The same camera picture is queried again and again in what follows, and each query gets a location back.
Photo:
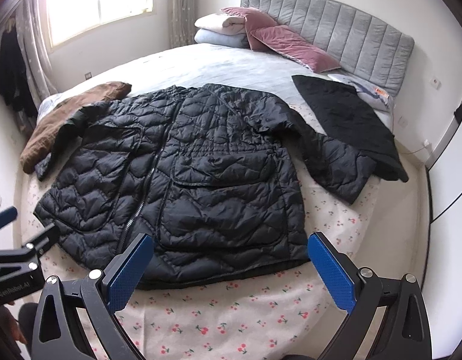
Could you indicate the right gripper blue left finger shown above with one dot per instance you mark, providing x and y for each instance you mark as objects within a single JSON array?
[{"x": 58, "y": 332}]

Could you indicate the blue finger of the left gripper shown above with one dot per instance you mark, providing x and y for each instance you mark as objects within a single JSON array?
[{"x": 7, "y": 216}]

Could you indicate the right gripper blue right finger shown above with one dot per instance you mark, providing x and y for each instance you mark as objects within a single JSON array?
[{"x": 404, "y": 331}]

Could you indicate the black quilted puffer jacket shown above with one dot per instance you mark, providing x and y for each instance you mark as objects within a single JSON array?
[{"x": 204, "y": 171}]

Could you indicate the dark hanging clothes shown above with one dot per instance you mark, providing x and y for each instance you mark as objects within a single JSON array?
[{"x": 13, "y": 80}]

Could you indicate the person's left hand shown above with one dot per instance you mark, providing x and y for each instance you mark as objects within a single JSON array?
[{"x": 10, "y": 334}]

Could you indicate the brown folded garment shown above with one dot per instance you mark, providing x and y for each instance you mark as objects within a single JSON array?
[{"x": 44, "y": 135}]

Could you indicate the cherry print bed sheet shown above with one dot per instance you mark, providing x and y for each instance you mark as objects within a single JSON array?
[{"x": 264, "y": 317}]

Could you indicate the grey patterned curtain left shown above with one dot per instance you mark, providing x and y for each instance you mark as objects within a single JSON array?
[{"x": 30, "y": 38}]

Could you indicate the grey patterned curtain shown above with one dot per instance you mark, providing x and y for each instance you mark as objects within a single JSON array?
[
  {"x": 182, "y": 16},
  {"x": 30, "y": 38}
]

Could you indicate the black folded garment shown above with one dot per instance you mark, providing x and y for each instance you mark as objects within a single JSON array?
[{"x": 346, "y": 117}]

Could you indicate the printed white pillow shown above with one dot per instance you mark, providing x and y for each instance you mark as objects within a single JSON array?
[{"x": 373, "y": 95}]

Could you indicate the light blue bed cover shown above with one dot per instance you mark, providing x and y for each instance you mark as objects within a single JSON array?
[{"x": 196, "y": 65}]

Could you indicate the light blue folded blanket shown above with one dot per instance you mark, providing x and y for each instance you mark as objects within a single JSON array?
[{"x": 218, "y": 39}]

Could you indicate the grey padded headboard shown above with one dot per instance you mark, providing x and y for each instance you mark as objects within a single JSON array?
[{"x": 364, "y": 45}]

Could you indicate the white folded blanket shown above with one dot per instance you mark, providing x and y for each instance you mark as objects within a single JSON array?
[{"x": 222, "y": 24}]

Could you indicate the grey patterned curtain right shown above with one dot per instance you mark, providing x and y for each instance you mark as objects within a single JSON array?
[{"x": 182, "y": 16}]

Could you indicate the pink velvet pillow front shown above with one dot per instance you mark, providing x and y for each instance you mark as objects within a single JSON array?
[{"x": 284, "y": 41}]

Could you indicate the pink velvet pillow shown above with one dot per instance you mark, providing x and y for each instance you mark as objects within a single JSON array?
[
  {"x": 254, "y": 19},
  {"x": 284, "y": 41}
]

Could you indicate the pink velvet pillow back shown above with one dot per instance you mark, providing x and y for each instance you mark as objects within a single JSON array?
[{"x": 254, "y": 19}]

